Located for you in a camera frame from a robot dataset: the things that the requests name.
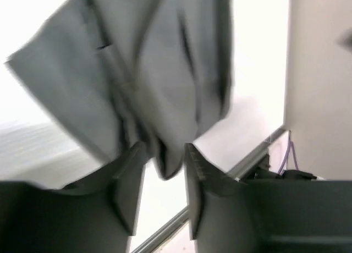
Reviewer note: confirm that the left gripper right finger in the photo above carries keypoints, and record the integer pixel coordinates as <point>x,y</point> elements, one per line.
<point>227,215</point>

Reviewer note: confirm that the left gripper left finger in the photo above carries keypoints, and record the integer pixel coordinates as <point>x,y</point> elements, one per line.
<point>93,214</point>

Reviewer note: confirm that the aluminium table front rail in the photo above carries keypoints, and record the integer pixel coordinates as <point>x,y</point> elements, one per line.
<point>174,236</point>

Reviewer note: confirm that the grey pleated skirt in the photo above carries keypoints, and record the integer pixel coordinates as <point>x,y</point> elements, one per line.
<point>114,72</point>

